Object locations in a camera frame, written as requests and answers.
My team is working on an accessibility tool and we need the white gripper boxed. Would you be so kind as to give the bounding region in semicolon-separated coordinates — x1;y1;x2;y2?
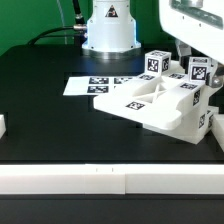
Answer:
159;0;224;88

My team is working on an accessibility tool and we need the white tagged cube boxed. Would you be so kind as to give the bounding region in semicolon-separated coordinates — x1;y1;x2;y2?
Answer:
145;50;171;76
188;57;211;81

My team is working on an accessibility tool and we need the white chair back frame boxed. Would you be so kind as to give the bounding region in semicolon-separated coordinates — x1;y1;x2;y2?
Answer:
93;69;210;131

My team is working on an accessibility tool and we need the white chair seat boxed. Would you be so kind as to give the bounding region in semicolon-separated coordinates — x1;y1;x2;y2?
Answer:
143;89;219;144

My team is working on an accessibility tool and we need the white block right edge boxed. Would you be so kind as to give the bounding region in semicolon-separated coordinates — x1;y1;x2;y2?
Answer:
212;114;224;152

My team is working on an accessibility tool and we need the white block edge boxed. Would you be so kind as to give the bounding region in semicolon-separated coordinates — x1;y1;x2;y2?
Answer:
212;114;224;152
0;114;6;139

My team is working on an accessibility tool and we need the marker sheet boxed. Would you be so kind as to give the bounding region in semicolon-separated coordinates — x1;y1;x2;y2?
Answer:
63;76;133;96

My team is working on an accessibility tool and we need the white block left edge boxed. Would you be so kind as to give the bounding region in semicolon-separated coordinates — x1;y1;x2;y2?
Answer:
0;114;6;139

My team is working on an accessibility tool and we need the black cable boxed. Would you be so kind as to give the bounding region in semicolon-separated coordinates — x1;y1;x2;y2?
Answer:
27;0;88;46

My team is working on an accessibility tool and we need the white front rail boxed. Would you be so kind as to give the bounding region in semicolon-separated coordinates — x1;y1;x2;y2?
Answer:
0;164;224;195

